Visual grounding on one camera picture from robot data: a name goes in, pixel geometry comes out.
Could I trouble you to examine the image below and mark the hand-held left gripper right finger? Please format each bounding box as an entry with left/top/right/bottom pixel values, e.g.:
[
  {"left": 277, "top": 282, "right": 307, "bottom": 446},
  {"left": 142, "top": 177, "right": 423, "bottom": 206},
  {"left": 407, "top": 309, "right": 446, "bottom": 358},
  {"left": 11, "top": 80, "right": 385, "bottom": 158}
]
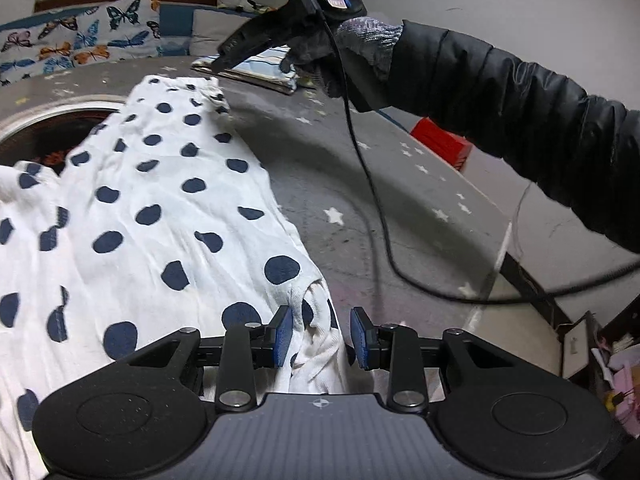
[{"left": 350, "top": 306, "right": 522, "bottom": 413}]

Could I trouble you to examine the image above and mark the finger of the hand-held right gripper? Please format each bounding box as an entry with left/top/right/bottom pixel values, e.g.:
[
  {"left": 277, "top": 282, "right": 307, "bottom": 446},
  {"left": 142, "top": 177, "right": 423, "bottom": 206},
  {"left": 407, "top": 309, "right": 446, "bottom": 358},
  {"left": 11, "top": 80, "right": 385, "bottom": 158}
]
[{"left": 216, "top": 9, "right": 301, "bottom": 72}]

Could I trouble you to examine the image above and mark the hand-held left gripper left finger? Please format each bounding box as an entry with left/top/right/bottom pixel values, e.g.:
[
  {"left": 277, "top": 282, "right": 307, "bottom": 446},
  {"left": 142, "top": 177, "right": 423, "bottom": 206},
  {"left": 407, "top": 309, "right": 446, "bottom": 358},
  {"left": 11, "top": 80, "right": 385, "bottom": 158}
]
[{"left": 118, "top": 305, "right": 295, "bottom": 413}]

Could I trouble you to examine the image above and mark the white polka dot cloth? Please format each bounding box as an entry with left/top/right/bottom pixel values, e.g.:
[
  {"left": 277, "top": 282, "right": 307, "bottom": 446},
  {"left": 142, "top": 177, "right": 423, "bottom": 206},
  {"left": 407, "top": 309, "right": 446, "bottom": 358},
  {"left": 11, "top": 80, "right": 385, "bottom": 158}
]
[{"left": 0, "top": 74, "right": 351, "bottom": 480}]

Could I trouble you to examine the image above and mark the person's right hand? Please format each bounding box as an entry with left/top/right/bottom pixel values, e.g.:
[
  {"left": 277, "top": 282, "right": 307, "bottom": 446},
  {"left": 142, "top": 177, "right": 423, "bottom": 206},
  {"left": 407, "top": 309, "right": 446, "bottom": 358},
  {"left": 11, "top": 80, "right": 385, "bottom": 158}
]
[{"left": 280, "top": 12, "right": 404, "bottom": 113}]

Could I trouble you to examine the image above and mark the grey cushion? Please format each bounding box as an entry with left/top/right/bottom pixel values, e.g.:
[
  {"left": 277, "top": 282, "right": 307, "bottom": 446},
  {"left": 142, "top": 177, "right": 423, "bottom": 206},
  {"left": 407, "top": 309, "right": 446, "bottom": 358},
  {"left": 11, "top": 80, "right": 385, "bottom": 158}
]
[{"left": 191, "top": 7, "right": 258, "bottom": 57}]

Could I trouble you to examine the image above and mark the folded striped cloth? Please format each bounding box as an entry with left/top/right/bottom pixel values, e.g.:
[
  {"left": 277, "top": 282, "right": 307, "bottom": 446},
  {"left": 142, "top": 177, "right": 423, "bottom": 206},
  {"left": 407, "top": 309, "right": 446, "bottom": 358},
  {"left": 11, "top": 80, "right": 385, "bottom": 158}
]
[{"left": 191, "top": 44, "right": 302, "bottom": 97}]

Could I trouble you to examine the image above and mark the black and white stuffed toy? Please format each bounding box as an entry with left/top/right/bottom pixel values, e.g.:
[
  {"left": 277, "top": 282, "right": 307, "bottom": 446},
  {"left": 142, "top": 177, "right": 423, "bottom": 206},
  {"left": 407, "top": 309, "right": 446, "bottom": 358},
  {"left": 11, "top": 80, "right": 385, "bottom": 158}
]
[{"left": 216, "top": 0, "right": 275, "bottom": 14}]

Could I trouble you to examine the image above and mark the blue cushion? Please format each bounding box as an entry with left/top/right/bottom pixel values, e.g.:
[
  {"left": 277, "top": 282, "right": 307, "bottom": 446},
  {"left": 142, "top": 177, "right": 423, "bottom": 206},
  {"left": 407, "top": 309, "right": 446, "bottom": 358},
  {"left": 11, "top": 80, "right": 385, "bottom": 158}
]
[{"left": 159, "top": 7, "right": 197, "bottom": 57}]

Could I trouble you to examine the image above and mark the grey star tablecloth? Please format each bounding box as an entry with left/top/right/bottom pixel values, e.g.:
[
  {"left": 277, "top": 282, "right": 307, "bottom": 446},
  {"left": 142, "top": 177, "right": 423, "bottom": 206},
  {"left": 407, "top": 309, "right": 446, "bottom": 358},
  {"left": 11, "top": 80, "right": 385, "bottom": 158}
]
[{"left": 0, "top": 54, "right": 515, "bottom": 391}]

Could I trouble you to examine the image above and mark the butterfly print cushion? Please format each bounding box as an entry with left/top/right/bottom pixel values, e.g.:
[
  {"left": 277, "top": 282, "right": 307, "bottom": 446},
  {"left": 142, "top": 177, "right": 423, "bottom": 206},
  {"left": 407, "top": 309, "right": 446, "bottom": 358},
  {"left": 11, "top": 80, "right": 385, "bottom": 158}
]
[{"left": 0, "top": 0, "right": 163, "bottom": 87}]

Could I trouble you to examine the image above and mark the red box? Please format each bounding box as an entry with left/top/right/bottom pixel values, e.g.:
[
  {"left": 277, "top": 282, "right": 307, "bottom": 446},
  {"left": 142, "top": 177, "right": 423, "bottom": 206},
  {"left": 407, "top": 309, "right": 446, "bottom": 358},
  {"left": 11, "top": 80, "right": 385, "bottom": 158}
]
[{"left": 410, "top": 117, "right": 474, "bottom": 174}]

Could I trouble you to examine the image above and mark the round built-in cooker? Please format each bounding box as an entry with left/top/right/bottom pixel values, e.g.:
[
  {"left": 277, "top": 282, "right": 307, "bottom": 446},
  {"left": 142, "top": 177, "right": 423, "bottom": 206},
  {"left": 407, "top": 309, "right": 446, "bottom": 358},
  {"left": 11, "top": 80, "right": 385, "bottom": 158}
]
[{"left": 0, "top": 102, "right": 127, "bottom": 177}]

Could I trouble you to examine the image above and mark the cardboard box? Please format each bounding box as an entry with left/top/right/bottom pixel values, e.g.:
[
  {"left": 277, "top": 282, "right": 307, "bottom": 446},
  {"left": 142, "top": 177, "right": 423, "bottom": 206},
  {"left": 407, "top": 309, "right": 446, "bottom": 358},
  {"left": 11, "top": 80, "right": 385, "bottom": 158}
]
[{"left": 560, "top": 310, "right": 609, "bottom": 382}]

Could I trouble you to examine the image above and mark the pink clutter pile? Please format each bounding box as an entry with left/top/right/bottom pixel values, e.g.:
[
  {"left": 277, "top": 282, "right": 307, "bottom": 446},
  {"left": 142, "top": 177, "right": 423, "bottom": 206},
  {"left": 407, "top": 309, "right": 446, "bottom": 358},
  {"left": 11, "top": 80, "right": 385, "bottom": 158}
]
[{"left": 594, "top": 335, "right": 640, "bottom": 428}]

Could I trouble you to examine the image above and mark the black cable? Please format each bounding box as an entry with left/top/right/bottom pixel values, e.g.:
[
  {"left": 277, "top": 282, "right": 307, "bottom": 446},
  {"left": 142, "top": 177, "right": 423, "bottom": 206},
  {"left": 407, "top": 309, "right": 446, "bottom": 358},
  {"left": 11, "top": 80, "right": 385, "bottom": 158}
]
[{"left": 320, "top": 7, "right": 640, "bottom": 306}]

